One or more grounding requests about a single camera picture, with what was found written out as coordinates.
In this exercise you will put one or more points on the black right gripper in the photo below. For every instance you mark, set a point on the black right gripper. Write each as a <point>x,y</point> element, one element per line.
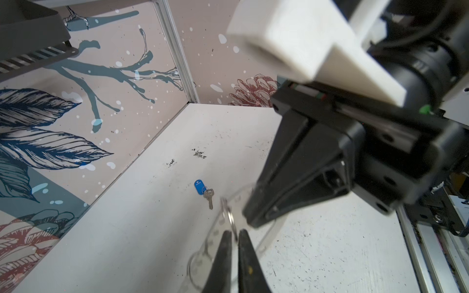
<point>331,142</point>

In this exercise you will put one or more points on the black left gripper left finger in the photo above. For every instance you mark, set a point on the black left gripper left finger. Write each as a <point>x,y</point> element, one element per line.
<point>219,279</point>

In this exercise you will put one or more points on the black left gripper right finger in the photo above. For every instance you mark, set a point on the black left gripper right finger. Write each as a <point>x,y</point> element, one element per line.
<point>251,278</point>

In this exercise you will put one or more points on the silver key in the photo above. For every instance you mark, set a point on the silver key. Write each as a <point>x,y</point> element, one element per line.
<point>208,194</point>

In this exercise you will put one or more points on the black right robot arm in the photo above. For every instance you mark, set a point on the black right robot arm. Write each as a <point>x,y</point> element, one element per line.
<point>426,52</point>

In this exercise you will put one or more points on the silver keyring on holder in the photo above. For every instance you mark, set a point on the silver keyring on holder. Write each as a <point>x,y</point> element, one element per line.
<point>227,214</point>

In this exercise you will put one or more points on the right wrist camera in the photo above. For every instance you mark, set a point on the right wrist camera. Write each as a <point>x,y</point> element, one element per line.
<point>307,41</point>

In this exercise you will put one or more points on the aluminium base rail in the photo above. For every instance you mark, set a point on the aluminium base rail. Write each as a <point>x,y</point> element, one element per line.
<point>436,232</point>

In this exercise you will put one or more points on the black wall basket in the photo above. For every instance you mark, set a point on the black wall basket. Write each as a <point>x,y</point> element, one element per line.
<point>32,37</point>

